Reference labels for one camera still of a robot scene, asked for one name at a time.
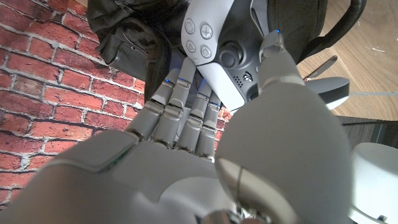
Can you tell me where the white game controller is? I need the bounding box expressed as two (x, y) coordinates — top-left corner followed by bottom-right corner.
(181, 0), (351, 111)

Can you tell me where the red brick printed backdrop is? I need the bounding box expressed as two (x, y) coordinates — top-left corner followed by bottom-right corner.
(0, 0), (233, 208)

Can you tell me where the black backpack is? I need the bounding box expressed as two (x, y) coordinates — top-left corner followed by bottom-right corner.
(86, 0), (368, 100)

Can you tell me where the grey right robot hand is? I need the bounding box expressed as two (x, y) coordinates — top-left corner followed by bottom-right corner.
(0, 30), (352, 224)

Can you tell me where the knife with red handle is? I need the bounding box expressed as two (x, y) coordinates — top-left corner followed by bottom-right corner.
(306, 55), (338, 80)

